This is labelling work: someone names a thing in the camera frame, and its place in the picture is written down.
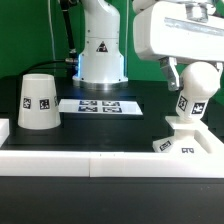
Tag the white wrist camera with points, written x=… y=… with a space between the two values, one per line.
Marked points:
x=140 y=5

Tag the white fiducial marker sheet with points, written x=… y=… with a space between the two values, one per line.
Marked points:
x=100 y=107

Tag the white table border frame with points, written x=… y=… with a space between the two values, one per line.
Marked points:
x=112 y=164

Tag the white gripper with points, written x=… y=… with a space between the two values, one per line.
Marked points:
x=165 y=30

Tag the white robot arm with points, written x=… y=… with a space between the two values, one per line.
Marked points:
x=101 y=65

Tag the white lamp base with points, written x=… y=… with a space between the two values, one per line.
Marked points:
x=188 y=138

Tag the white lamp bulb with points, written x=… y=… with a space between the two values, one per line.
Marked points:
x=201 y=80

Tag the white lamp shade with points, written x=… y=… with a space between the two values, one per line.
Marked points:
x=38 y=104

